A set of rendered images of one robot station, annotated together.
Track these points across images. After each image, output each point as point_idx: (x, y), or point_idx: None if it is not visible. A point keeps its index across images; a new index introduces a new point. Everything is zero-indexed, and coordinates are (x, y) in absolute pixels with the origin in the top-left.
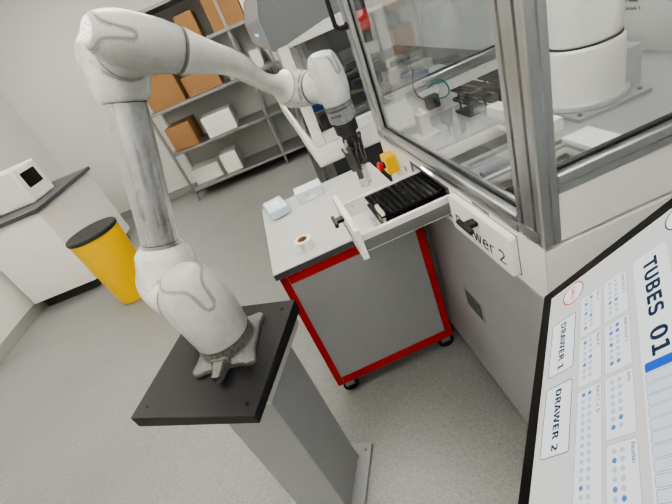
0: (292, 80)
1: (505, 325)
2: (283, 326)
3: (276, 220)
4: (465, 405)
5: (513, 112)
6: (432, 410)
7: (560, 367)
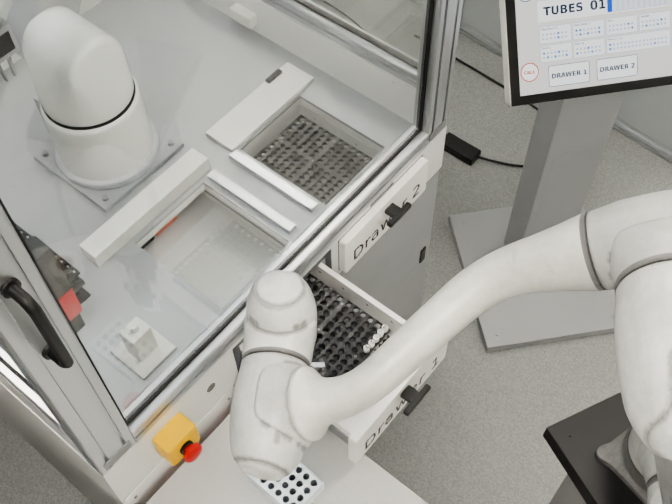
0: (311, 367)
1: (383, 284)
2: (592, 408)
3: None
4: (379, 447)
5: (445, 47)
6: (406, 485)
7: (585, 71)
